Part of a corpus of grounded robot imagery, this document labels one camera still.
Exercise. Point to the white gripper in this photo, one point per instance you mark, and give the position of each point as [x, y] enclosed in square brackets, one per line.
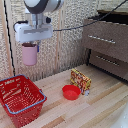
[32, 32]

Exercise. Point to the pink mug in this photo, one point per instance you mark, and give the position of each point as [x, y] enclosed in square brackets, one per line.
[29, 54]

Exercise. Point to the yellow red patterned box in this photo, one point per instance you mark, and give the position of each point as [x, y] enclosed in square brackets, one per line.
[80, 80]

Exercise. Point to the brown wooden drawer cabinet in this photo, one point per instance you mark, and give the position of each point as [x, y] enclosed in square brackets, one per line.
[108, 43]

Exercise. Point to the red plastic bowl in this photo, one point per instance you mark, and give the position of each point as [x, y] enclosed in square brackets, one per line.
[71, 92]

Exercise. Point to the red plastic shopping basket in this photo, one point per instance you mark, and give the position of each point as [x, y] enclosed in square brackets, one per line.
[20, 100]

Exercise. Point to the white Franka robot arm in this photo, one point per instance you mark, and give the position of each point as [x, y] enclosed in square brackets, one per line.
[41, 8]

